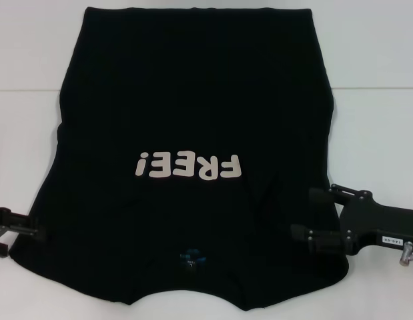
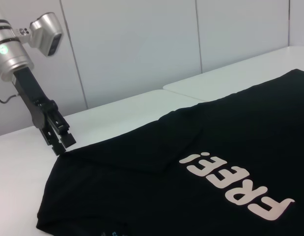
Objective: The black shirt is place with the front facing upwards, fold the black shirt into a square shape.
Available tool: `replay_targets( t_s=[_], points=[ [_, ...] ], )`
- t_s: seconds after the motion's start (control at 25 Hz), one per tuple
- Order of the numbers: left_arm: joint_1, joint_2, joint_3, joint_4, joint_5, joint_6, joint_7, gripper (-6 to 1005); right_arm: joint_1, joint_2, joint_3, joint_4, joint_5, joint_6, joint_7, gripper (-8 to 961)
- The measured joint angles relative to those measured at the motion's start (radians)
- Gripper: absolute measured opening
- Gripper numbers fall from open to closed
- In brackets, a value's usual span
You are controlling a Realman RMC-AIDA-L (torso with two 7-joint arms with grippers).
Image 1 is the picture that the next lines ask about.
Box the black shirt with FREE print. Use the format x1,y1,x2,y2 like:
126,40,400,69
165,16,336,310
9,5,350,305

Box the right arm cable with plug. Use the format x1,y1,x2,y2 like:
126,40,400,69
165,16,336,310
398,242,413,267

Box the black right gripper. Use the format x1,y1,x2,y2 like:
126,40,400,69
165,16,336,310
289,183,413,257

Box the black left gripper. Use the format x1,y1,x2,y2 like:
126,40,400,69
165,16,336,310
0,206,47,259

